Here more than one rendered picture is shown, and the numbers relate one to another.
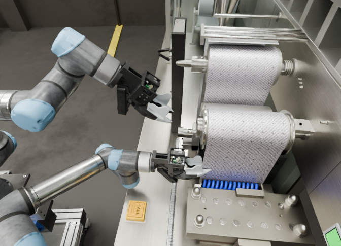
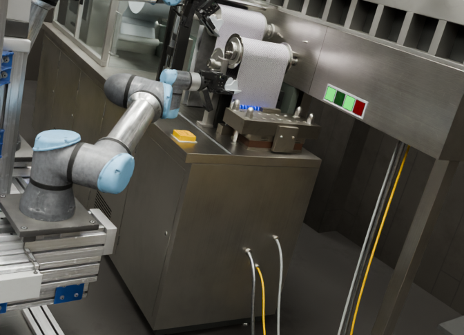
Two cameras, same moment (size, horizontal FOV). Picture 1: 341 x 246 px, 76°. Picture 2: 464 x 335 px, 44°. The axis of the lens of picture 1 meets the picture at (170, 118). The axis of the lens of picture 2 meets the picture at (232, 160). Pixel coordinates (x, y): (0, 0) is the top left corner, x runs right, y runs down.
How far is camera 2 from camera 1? 1.99 m
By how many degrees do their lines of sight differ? 42
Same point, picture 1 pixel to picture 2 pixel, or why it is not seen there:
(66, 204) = not seen: outside the picture
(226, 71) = (233, 21)
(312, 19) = not seen: outside the picture
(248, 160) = (266, 77)
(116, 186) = not seen: hidden behind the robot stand
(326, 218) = (322, 90)
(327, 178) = (315, 70)
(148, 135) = not seen: hidden behind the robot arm
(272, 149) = (281, 64)
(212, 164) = (243, 83)
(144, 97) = (209, 10)
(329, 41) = (291, 5)
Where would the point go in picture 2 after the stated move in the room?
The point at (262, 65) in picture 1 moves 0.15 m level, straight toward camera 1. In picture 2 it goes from (255, 19) to (262, 23)
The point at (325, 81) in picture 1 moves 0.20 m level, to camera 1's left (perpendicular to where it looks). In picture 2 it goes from (297, 22) to (264, 15)
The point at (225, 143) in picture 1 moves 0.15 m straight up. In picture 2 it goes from (254, 56) to (263, 21)
